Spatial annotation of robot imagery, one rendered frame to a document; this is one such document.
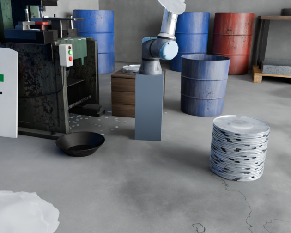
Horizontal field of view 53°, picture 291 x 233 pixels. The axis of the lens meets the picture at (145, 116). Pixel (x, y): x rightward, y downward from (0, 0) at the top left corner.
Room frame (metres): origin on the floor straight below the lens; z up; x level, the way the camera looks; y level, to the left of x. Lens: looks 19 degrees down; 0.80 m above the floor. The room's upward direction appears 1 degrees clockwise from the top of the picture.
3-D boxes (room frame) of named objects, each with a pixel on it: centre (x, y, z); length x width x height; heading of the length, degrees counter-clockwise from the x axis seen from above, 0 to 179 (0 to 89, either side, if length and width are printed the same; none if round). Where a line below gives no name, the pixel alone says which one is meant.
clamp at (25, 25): (2.06, 0.80, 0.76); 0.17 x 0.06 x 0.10; 163
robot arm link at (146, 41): (1.94, -0.03, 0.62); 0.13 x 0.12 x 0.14; 36
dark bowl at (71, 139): (1.68, 0.40, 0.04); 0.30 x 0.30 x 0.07
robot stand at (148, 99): (1.95, -0.03, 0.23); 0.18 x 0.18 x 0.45; 86
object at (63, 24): (2.17, 0.59, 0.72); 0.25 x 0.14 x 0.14; 73
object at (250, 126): (1.49, -0.51, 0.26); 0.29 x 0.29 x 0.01
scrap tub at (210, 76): (2.59, -0.51, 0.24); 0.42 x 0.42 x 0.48
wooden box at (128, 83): (2.51, 0.06, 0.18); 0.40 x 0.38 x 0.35; 79
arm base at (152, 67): (1.95, -0.03, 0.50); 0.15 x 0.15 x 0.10
